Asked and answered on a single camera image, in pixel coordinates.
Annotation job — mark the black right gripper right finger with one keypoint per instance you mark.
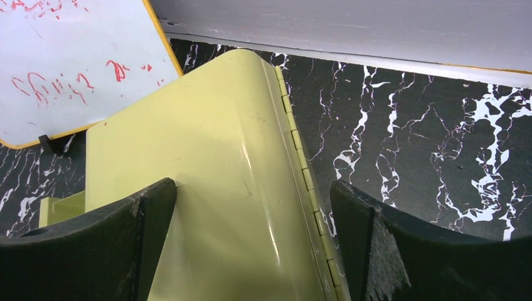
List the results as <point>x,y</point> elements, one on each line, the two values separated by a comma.
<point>388,254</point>

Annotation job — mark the whiteboard with orange frame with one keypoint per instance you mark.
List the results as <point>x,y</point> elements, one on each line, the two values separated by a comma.
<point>66,65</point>

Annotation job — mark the green metal drawer box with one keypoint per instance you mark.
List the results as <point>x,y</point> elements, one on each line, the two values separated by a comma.
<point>248,222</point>

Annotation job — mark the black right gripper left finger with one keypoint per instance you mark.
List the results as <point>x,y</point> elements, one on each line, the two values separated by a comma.
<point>109,253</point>

